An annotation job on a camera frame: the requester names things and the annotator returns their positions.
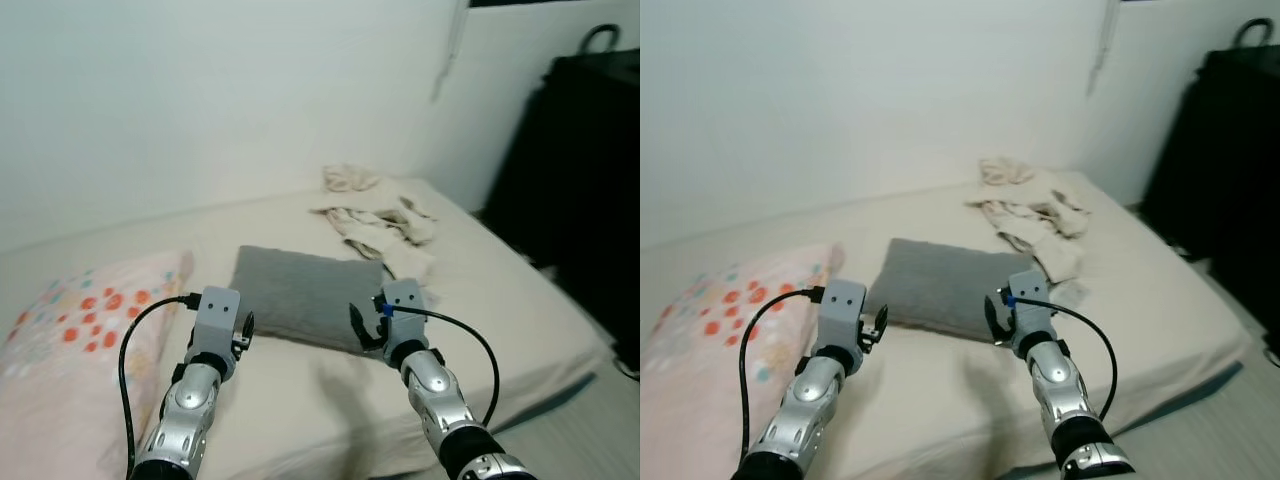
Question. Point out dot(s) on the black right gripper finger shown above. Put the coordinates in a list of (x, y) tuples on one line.
[(990, 315), (356, 325)]

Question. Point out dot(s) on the grey fabric pillow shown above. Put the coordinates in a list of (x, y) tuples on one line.
[(300, 290), (940, 285)]

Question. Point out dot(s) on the pink dotted pillow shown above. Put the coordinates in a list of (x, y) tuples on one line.
[(70, 350), (715, 350)]

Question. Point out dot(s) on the white bed mattress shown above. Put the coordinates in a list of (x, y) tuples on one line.
[(320, 400), (950, 400)]

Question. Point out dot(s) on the crumpled beige blanket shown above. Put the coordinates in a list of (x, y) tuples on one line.
[(375, 230), (1030, 225)]

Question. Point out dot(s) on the small crumpled beige cloth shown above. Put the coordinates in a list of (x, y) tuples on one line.
[(1005, 172), (350, 178)]

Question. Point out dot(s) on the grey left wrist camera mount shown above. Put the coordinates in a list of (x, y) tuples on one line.
[(217, 315), (842, 310)]

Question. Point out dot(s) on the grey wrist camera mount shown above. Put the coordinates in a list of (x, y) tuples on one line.
[(842, 310), (217, 315), (405, 305), (1028, 295)]

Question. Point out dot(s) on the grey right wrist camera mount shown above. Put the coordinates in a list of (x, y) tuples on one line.
[(405, 305), (1028, 295)]

